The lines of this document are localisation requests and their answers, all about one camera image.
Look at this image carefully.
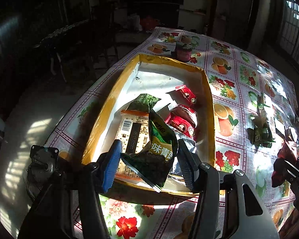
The red snack packet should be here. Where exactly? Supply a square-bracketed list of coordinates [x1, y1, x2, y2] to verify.
[165, 104, 198, 139]
[175, 85, 197, 105]

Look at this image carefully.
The long orange cracker pack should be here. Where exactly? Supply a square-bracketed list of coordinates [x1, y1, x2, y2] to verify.
[113, 109, 155, 180]

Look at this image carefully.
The small grey electric motor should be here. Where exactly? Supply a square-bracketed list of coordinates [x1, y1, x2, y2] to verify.
[23, 145, 59, 201]

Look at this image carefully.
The green tea snack packet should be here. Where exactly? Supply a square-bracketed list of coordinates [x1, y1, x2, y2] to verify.
[127, 93, 160, 113]

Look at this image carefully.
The floral fruit-print tablecloth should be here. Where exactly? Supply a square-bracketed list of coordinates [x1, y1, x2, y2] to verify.
[46, 27, 297, 230]

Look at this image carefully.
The silver foil snack bag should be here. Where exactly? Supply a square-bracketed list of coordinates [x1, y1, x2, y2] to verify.
[169, 130, 196, 179]

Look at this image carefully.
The dark green biscuit packet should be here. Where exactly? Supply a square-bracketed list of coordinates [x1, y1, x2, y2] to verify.
[247, 122, 275, 148]

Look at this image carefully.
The dark jar with pink label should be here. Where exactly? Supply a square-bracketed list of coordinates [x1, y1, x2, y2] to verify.
[175, 42, 193, 63]

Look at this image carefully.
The small red packet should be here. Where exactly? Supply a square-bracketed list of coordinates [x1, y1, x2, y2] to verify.
[271, 141, 297, 188]

